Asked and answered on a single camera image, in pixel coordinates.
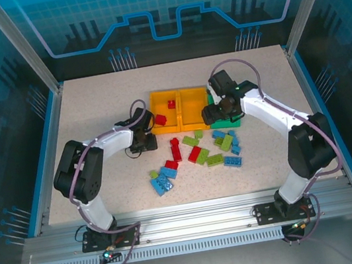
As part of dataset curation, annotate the long red lego piece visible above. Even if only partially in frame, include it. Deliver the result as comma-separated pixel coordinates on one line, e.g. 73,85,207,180
169,137,184,164

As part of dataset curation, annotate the green plastic bin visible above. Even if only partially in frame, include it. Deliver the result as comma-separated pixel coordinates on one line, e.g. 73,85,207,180
203,82,244,132

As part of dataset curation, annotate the yellow plastic bin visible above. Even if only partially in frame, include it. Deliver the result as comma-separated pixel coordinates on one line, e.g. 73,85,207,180
145,87,186,138
174,84,214,134

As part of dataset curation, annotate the small connector board with LED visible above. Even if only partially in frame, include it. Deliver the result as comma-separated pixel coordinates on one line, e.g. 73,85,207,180
284,219,313,234
100,247,122,264

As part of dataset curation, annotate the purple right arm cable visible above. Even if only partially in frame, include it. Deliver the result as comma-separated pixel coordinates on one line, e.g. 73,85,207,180
206,44,352,253

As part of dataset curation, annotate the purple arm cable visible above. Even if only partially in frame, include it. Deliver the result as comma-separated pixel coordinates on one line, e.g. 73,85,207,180
55,98,173,264
206,44,352,253

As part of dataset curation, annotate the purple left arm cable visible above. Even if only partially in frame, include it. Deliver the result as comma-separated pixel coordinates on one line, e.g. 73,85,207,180
55,98,173,264

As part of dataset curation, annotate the aluminium side rail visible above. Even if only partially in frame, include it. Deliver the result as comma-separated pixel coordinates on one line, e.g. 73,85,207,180
10,82,87,238
283,38,352,195

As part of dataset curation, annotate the aluminium front rail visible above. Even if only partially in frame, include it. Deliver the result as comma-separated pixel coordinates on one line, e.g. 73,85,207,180
20,176,352,264

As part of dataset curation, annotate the slotted grey cable duct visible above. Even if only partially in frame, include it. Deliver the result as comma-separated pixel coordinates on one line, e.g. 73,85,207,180
43,225,289,264

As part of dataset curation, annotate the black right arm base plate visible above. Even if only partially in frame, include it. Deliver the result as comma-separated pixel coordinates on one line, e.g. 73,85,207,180
253,195,318,227

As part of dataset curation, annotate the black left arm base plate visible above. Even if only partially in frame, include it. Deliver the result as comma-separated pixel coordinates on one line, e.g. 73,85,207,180
79,222,144,254

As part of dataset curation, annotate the aluminium frame post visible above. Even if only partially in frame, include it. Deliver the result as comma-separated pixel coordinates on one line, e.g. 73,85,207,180
277,0,352,57
0,0,66,102

